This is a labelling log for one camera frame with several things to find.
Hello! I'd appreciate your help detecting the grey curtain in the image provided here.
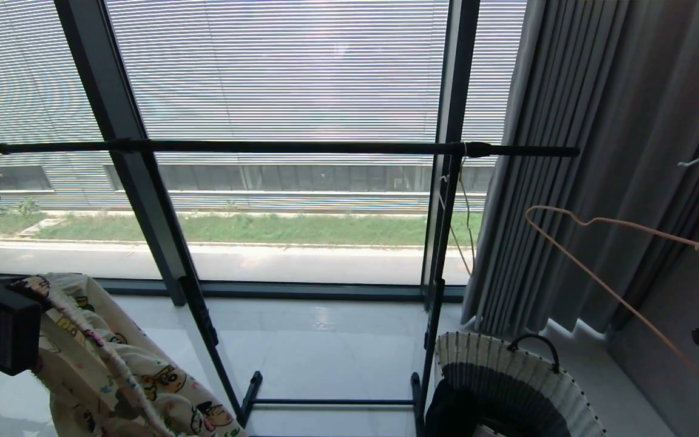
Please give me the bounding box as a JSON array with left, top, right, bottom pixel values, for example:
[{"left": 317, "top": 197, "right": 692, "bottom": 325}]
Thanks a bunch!
[{"left": 462, "top": 0, "right": 699, "bottom": 337}]

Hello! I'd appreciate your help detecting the pink clothes hanger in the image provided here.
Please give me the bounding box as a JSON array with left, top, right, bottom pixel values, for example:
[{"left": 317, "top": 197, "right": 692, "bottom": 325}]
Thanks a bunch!
[
  {"left": 437, "top": 155, "right": 478, "bottom": 277},
  {"left": 524, "top": 155, "right": 699, "bottom": 398}
]

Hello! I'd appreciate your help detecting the window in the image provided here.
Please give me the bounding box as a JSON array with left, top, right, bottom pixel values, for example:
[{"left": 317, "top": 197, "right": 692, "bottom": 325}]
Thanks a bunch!
[{"left": 0, "top": 0, "right": 527, "bottom": 301}]

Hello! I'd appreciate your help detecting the cream printed garment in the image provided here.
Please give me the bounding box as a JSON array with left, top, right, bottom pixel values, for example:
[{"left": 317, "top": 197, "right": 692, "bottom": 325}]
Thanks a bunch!
[{"left": 8, "top": 273, "right": 247, "bottom": 437}]

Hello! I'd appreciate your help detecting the black garment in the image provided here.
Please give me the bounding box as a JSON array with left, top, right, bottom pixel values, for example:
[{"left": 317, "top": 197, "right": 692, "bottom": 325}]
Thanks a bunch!
[{"left": 425, "top": 378, "right": 484, "bottom": 437}]

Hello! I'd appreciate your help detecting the black clothes rack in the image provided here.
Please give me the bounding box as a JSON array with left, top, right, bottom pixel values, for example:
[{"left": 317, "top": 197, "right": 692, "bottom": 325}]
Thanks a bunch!
[{"left": 0, "top": 138, "right": 581, "bottom": 437}]

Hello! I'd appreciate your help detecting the white laundry basket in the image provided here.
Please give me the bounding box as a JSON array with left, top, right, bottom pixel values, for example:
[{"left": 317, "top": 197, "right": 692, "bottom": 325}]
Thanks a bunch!
[{"left": 434, "top": 331, "right": 607, "bottom": 437}]

